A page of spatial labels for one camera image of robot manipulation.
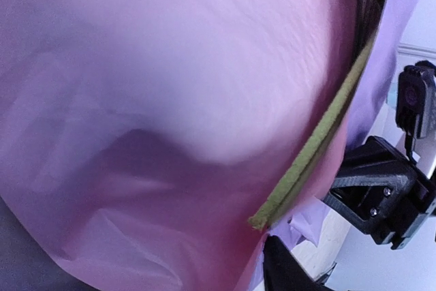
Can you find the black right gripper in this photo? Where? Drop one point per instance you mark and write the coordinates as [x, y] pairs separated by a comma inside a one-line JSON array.
[[380, 192]]

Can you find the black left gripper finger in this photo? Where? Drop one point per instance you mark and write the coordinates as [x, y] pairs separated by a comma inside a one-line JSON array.
[[281, 270]]

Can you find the pink wrapping paper sheet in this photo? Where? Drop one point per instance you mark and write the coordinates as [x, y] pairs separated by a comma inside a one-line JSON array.
[[139, 136]]

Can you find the purple wrapping paper sheet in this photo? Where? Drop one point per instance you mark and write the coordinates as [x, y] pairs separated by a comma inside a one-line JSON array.
[[381, 66]]

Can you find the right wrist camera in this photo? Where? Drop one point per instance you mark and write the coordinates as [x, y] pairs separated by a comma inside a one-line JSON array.
[[415, 107]]

